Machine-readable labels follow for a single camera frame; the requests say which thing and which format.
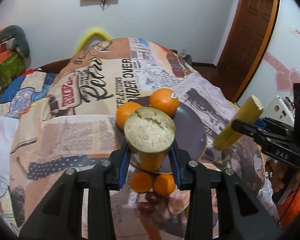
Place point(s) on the yellow foam tube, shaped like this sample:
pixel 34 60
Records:
pixel 95 33

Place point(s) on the patchwork quilt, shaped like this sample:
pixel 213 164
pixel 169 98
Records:
pixel 27 87

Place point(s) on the person's right forearm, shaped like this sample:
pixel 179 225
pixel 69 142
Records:
pixel 292 210

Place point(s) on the person's right hand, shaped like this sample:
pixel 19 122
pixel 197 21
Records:
pixel 277 177

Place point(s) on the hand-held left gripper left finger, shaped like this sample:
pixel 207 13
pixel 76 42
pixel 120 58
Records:
pixel 123 166

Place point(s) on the small peeled pomelo piece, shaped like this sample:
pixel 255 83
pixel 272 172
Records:
pixel 177 202

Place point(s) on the red grape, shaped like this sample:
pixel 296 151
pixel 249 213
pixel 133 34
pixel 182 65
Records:
pixel 146 207
pixel 153 197

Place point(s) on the large orange with sticker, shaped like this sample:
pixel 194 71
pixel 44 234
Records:
pixel 162 102

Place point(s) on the small tangerine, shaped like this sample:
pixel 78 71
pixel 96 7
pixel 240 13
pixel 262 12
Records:
pixel 165 185
pixel 142 182

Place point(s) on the white label sticker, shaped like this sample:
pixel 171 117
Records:
pixel 297 32

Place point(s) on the green storage box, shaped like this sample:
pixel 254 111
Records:
pixel 7 67

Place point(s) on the newspaper print tablecloth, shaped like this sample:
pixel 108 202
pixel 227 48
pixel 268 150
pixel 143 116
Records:
pixel 65 135

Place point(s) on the dark wooden bed frame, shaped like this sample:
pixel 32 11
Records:
pixel 52 66

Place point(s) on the white wardrobe door with hearts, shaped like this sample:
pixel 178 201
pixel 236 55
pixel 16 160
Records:
pixel 287 55

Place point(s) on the grey backpack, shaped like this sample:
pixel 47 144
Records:
pixel 187 59

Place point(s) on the white cloth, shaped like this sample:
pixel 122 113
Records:
pixel 1 155

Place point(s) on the white appliance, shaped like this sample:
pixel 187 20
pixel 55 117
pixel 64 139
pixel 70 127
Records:
pixel 277 110

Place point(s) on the grey plush cushion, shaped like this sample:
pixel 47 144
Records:
pixel 16 38

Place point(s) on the brown wooden door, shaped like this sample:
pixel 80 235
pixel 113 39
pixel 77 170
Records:
pixel 250 30

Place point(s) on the dark purple plate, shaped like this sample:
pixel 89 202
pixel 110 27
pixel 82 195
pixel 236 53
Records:
pixel 190 130

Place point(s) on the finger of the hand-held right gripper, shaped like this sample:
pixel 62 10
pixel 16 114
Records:
pixel 281 151
pixel 261 123

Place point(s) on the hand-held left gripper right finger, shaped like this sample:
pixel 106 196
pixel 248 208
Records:
pixel 176 167

